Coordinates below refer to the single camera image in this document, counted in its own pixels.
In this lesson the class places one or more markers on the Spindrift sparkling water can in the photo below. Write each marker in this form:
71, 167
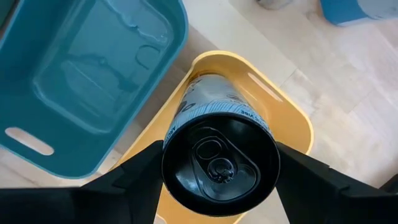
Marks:
342, 12

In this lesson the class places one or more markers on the black-top Celsius can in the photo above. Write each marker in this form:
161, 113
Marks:
217, 165

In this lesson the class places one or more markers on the dark teal plastic bin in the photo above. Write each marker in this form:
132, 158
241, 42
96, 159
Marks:
93, 93

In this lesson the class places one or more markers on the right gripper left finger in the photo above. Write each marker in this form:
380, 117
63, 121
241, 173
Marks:
77, 205

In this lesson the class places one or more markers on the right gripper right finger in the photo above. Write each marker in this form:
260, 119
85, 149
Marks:
326, 202

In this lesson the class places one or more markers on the blue-tab Red Bull can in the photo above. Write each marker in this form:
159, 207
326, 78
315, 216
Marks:
273, 3

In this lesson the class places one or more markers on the yellow plastic bin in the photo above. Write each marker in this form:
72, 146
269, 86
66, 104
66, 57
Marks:
280, 124

